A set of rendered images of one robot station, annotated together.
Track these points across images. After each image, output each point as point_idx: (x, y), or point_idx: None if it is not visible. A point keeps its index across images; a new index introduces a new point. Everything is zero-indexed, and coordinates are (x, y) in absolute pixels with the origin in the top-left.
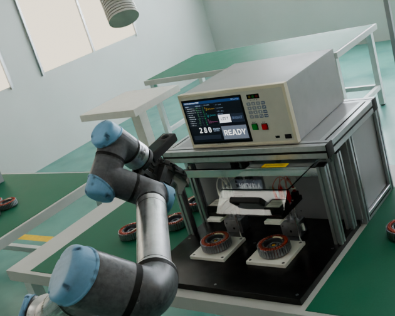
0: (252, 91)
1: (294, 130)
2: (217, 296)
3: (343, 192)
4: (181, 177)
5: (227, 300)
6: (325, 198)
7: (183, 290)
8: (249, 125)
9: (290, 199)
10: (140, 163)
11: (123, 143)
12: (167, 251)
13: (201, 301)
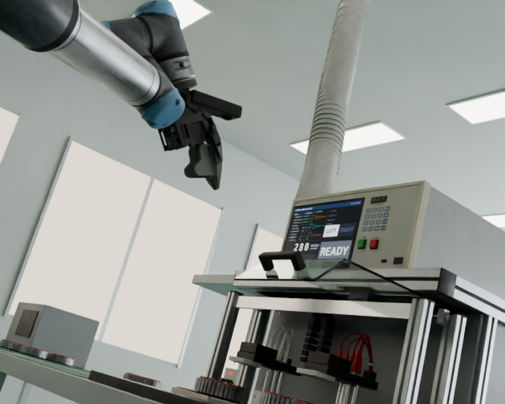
0: (381, 193)
1: (410, 251)
2: (154, 401)
3: (441, 385)
4: (213, 153)
5: (160, 403)
6: (404, 357)
7: (123, 390)
8: (356, 241)
9: (357, 373)
10: (171, 74)
11: (166, 26)
12: (90, 22)
13: (128, 397)
